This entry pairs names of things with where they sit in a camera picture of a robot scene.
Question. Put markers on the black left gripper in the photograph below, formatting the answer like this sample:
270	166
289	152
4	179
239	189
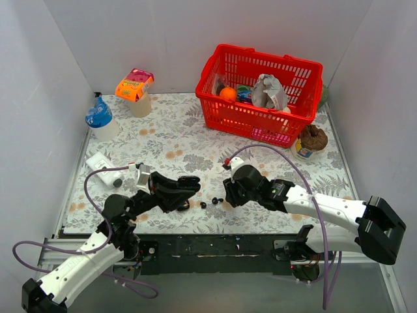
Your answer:
159	191

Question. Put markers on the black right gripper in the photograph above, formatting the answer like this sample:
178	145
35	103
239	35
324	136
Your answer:
233	191

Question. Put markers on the long black earbud charging case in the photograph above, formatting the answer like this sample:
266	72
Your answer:
188	180

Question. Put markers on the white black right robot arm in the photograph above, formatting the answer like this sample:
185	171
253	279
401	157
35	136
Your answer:
371	227

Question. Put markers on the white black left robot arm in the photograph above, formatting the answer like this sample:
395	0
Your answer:
114	240

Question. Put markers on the black case with gold line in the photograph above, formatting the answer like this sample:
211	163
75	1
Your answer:
183	207

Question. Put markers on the floral patterned table mat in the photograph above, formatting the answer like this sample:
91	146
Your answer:
175	141

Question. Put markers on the white tube black cap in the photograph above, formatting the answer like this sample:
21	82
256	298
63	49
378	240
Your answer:
111	179

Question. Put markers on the beige paper cup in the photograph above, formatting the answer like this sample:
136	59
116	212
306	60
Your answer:
142	107

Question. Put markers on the blue green snack packet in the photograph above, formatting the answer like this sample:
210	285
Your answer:
244	94

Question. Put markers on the orange fruit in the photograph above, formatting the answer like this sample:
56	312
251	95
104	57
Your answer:
228	93

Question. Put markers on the crumpled grey white bag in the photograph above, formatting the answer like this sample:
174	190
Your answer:
269	93

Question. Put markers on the clear dark snack packet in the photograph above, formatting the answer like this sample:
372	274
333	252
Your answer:
219	83

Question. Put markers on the white bottle blue cap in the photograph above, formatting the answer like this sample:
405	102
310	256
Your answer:
101	121

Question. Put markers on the orange pink snack pack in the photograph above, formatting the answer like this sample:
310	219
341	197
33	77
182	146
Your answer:
134	85

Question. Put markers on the red plastic shopping basket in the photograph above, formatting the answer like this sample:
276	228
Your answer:
301	80

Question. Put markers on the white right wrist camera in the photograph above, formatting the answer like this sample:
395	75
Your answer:
233	164

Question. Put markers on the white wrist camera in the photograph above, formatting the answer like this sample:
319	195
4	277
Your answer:
143	173
233	164

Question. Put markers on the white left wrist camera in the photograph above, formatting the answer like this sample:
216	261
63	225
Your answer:
143	173

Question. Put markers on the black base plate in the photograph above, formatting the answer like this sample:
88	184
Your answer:
218	253

